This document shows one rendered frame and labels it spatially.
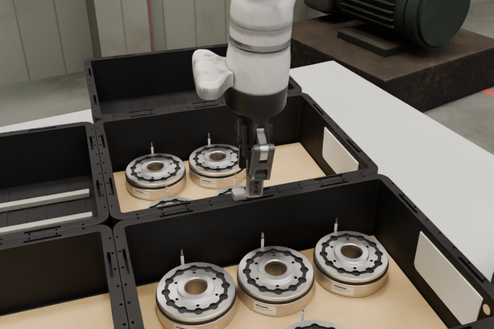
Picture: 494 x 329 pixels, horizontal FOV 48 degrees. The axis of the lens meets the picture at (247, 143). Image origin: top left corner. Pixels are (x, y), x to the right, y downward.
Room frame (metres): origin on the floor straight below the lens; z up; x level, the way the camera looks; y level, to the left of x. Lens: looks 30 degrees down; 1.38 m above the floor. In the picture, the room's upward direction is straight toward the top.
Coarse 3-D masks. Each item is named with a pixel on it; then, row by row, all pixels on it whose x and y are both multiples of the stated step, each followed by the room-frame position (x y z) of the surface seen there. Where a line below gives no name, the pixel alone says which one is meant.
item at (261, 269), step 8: (272, 256) 0.58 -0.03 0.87; (280, 256) 0.58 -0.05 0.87; (264, 264) 0.57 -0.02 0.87; (288, 264) 0.57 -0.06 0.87; (264, 272) 0.55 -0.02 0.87; (288, 272) 0.55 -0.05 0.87; (264, 280) 0.54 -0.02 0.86; (272, 280) 0.54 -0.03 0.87; (280, 280) 0.54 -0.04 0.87; (288, 280) 0.54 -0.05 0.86
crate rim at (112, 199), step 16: (288, 96) 0.96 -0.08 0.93; (304, 96) 0.96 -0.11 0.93; (160, 112) 0.89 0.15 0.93; (176, 112) 0.90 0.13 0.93; (192, 112) 0.90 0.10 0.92; (320, 112) 0.89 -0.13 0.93; (96, 128) 0.84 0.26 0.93; (336, 128) 0.84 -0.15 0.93; (352, 144) 0.78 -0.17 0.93; (368, 160) 0.73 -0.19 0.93; (112, 176) 0.69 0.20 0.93; (336, 176) 0.69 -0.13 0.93; (352, 176) 0.69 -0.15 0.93; (112, 192) 0.67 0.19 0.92; (112, 208) 0.61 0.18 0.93; (160, 208) 0.61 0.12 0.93; (176, 208) 0.61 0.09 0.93; (112, 224) 0.59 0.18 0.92
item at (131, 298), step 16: (368, 176) 0.69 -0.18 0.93; (384, 176) 0.69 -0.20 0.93; (272, 192) 0.65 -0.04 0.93; (288, 192) 0.65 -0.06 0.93; (304, 192) 0.65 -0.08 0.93; (400, 192) 0.65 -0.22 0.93; (192, 208) 0.61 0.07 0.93; (208, 208) 0.61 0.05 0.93; (224, 208) 0.61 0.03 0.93; (416, 208) 0.61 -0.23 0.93; (128, 224) 0.57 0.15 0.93; (144, 224) 0.58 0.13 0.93; (432, 224) 0.57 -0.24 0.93; (448, 240) 0.54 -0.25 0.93; (128, 256) 0.51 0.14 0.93; (464, 256) 0.51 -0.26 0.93; (128, 272) 0.50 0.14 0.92; (464, 272) 0.49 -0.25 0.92; (480, 272) 0.48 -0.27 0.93; (128, 288) 0.46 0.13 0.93; (480, 288) 0.46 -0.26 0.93; (128, 304) 0.44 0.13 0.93; (128, 320) 0.41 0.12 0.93; (480, 320) 0.41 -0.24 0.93
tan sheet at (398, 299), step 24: (144, 288) 0.56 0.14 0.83; (384, 288) 0.56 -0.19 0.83; (408, 288) 0.56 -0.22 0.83; (144, 312) 0.52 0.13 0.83; (240, 312) 0.52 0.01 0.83; (312, 312) 0.52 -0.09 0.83; (336, 312) 0.52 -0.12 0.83; (360, 312) 0.52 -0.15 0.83; (384, 312) 0.52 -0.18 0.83; (408, 312) 0.52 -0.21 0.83; (432, 312) 0.52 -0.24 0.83
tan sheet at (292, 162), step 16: (288, 144) 0.95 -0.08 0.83; (288, 160) 0.89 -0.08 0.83; (304, 160) 0.89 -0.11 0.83; (272, 176) 0.84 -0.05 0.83; (288, 176) 0.84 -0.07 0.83; (304, 176) 0.84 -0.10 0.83; (320, 176) 0.84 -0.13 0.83; (128, 192) 0.79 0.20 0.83; (192, 192) 0.79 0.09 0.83; (208, 192) 0.79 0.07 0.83; (128, 208) 0.74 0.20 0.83
